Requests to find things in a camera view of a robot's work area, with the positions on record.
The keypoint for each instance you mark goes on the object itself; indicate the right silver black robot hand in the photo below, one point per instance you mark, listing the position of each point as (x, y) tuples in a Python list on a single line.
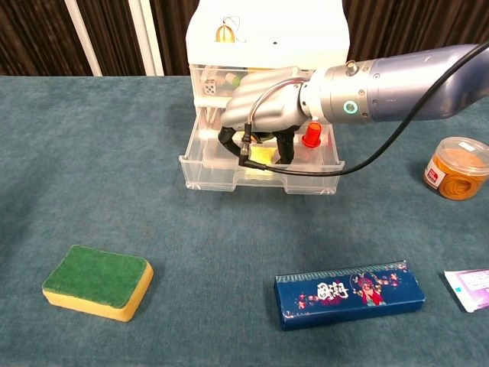
[(275, 107)]

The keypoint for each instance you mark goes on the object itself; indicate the clear drawer with duck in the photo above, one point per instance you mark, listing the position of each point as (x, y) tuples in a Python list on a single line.
[(214, 176)]

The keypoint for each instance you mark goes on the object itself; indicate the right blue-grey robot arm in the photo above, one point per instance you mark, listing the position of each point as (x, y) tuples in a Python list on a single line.
[(401, 88)]

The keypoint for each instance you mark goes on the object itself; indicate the white plastic drawer cabinet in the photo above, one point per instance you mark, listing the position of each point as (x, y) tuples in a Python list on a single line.
[(286, 30)]

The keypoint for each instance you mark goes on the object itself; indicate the clear drawer with dice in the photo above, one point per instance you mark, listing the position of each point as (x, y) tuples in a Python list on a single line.
[(200, 82)]

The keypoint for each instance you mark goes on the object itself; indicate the yellow toy block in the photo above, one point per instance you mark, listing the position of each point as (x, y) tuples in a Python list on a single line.
[(256, 70)]

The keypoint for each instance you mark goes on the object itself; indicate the small red cone toy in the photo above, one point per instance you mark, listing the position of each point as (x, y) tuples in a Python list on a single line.
[(312, 134)]

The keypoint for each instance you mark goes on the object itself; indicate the green and white toy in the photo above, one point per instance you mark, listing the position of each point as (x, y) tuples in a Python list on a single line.
[(235, 79)]

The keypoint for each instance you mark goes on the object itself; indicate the white dice black dots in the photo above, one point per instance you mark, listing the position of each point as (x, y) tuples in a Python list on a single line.
[(210, 87)]

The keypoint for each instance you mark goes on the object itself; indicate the teal table cloth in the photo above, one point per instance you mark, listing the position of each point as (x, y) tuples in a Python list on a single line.
[(114, 191)]

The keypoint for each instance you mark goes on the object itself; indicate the clear jar of rubber bands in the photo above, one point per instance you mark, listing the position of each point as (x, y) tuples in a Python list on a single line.
[(458, 172)]

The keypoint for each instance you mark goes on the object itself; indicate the dark blue printed box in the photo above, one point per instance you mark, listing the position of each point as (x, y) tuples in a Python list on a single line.
[(344, 302)]

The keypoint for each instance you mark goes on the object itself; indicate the dark brown pleated curtain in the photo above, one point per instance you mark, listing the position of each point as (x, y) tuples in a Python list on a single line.
[(38, 38)]

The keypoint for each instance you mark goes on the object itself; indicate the green and yellow sponge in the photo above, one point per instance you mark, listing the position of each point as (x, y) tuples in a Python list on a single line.
[(95, 279)]

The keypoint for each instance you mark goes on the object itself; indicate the purple white toothpaste tube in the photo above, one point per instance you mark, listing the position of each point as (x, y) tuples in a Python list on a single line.
[(471, 288)]

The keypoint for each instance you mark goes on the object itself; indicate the white partition post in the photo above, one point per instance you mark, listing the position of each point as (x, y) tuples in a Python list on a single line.
[(147, 38), (84, 38)]

